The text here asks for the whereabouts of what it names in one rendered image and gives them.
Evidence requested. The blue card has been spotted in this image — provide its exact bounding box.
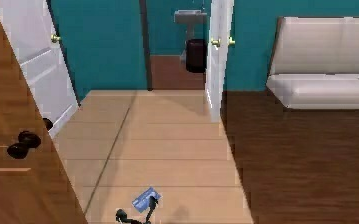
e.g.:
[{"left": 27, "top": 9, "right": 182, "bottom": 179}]
[{"left": 131, "top": 186, "right": 162, "bottom": 214}]

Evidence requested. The white sofa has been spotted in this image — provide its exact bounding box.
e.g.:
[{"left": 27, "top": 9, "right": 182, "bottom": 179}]
[{"left": 265, "top": 16, "right": 359, "bottom": 111}]

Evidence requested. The black dumbbell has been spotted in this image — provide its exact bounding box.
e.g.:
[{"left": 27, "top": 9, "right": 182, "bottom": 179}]
[{"left": 6, "top": 130, "right": 42, "bottom": 160}]

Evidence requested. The white panelled room door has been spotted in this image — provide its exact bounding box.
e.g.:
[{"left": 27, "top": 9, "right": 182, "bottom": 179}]
[
  {"left": 204, "top": 0, "right": 236, "bottom": 123},
  {"left": 0, "top": 0, "right": 80, "bottom": 139}
]

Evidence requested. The brown wooden cabinet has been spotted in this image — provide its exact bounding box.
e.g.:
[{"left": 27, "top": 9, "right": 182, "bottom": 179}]
[{"left": 0, "top": 0, "right": 89, "bottom": 224}]

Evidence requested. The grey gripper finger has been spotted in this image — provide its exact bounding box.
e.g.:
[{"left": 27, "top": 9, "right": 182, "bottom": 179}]
[
  {"left": 115, "top": 208, "right": 145, "bottom": 224},
  {"left": 144, "top": 195, "right": 160, "bottom": 224}
]

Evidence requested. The black waste bin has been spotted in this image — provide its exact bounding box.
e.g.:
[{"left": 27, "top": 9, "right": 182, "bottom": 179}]
[{"left": 185, "top": 38, "right": 208, "bottom": 74}]

